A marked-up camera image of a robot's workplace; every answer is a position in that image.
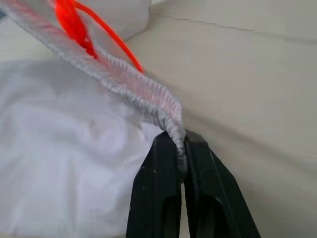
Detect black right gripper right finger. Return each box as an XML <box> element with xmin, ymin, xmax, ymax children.
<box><xmin>183</xmin><ymin>128</ymin><xmax>261</xmax><ymax>238</ymax></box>

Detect white shorts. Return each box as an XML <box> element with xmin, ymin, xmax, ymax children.
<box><xmin>0</xmin><ymin>0</ymin><xmax>187</xmax><ymax>237</ymax></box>

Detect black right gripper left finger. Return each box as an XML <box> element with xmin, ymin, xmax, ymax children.
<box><xmin>125</xmin><ymin>130</ymin><xmax>185</xmax><ymax>238</ymax></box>

